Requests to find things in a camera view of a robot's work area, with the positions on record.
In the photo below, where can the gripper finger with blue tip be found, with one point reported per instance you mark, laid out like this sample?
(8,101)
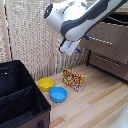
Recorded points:
(78,51)
(87,37)

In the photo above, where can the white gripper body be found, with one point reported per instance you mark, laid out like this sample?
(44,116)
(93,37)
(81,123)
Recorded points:
(68,46)

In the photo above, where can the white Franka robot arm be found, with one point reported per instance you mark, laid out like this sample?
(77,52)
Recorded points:
(76,16)

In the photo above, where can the dark brown drawer cabinet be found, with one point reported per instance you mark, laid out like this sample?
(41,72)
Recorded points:
(88,61)

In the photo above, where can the yellow plastic bowl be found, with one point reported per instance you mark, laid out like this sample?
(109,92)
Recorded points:
(45,84)

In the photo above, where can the blue plastic bowl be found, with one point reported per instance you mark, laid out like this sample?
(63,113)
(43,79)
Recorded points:
(58,94)

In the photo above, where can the red yellow patterned snack box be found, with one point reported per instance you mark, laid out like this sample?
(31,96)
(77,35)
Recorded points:
(73,79)

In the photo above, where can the beige woven folding screen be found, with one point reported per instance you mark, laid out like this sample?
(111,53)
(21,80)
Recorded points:
(23,33)

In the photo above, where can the black fabric storage box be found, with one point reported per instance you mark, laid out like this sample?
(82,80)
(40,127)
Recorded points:
(16,96)

